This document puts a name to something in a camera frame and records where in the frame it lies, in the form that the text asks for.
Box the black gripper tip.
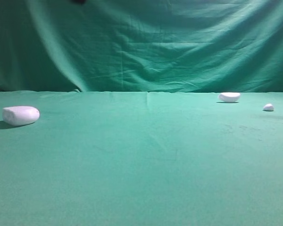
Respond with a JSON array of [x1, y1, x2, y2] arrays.
[[71, 0, 86, 4]]

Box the white bluetooth earphone case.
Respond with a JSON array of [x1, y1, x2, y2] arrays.
[[2, 106, 40, 126]]

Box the white oval case lid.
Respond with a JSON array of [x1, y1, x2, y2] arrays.
[[218, 92, 241, 103]]

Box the green backdrop curtain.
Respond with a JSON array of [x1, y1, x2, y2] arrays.
[[0, 0, 283, 93]]

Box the green table cloth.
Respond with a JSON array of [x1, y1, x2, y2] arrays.
[[0, 91, 283, 226]]

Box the small white earbud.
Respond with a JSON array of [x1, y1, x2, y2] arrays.
[[263, 104, 275, 111]]

